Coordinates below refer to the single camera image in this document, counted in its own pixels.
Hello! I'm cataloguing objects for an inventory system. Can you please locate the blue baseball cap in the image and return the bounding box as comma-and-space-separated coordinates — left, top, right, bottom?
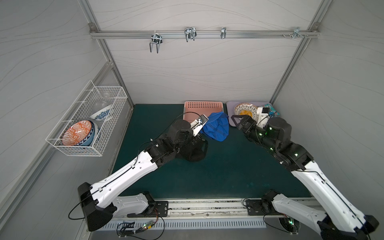
201, 112, 230, 142

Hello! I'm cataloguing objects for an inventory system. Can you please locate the black baseball cap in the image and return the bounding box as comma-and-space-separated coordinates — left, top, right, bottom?
176, 134, 208, 163

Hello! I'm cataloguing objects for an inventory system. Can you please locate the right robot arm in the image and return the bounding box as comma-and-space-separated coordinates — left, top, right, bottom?
231, 115, 380, 240

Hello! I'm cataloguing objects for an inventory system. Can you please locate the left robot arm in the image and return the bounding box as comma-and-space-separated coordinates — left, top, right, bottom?
78, 118, 204, 232

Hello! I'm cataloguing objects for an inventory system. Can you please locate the lilac tray mat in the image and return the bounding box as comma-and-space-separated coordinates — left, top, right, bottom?
226, 101, 270, 127

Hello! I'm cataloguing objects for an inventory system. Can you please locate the patterned bowl with fruit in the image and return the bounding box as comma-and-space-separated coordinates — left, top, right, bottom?
234, 103, 258, 120

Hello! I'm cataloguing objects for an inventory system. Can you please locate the green snack packet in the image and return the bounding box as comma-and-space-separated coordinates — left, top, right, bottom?
268, 104, 280, 118

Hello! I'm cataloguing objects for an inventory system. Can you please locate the pink plastic basket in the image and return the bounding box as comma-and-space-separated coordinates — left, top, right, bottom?
183, 101, 224, 123

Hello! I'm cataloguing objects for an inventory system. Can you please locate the small metal hook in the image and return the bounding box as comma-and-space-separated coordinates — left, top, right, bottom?
221, 27, 227, 40

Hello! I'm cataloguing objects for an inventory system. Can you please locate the metal double hook middle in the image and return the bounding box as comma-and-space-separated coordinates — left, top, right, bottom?
184, 27, 197, 42

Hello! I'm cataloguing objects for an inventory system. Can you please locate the metal double hook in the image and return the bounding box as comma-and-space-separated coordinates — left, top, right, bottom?
184, 27, 197, 42
149, 34, 163, 54

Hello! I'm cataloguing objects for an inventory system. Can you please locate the metal hook right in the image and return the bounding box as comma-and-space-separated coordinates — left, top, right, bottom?
282, 27, 309, 39

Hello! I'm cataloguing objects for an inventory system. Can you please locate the metal double hook left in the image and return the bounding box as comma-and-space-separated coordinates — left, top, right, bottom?
149, 34, 163, 54

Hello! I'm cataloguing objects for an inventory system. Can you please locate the white perforated vent strip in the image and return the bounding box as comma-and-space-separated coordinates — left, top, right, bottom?
99, 218, 266, 231

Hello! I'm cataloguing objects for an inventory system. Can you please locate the blue patterned bowl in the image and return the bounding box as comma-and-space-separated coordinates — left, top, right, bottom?
90, 105, 114, 122

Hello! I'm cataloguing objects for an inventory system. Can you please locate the orange patterned bowl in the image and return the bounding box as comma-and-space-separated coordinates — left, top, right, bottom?
62, 121, 92, 146

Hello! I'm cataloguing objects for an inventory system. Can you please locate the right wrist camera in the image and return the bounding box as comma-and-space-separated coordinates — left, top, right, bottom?
257, 107, 270, 128

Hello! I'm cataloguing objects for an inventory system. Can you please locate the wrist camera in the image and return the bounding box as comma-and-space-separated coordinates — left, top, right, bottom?
257, 107, 270, 128
191, 114, 209, 137

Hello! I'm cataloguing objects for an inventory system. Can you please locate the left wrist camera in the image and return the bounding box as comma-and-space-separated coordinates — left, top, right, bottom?
191, 114, 209, 137

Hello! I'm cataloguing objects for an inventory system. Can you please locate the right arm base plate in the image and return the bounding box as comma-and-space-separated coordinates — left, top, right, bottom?
242, 199, 275, 216

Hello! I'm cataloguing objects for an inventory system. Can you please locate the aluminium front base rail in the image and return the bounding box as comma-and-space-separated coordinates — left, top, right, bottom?
82, 196, 331, 222

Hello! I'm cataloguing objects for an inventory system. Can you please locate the right base cable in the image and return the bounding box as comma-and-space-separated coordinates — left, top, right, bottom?
241, 195, 301, 235

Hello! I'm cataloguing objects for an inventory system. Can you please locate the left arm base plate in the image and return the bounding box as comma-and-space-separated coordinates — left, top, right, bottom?
127, 201, 169, 218

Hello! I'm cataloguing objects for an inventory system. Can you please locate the aluminium crossbar rail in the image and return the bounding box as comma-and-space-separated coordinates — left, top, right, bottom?
90, 28, 321, 41

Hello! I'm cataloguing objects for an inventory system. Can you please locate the left base cable bundle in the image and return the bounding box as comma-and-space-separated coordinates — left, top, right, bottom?
115, 206, 166, 240

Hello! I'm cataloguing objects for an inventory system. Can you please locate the white wire basket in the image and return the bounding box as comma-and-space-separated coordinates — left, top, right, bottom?
46, 81, 127, 157

